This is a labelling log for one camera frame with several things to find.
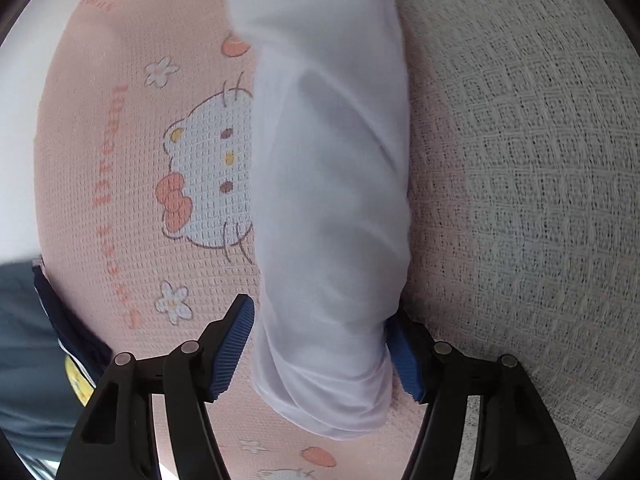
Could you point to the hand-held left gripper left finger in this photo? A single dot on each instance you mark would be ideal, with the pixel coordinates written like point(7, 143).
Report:
point(232, 345)

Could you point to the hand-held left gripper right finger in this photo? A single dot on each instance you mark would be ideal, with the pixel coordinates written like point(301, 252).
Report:
point(406, 362)

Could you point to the white shirt with navy trim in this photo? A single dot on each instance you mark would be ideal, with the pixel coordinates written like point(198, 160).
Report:
point(325, 160)

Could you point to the yellow plush toy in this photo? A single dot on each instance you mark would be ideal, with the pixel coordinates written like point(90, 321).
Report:
point(77, 379)

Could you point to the dark grey garment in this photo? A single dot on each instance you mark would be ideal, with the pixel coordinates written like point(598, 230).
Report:
point(25, 335)

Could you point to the pink cat-print blanket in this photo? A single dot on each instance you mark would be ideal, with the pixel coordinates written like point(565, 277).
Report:
point(500, 160)

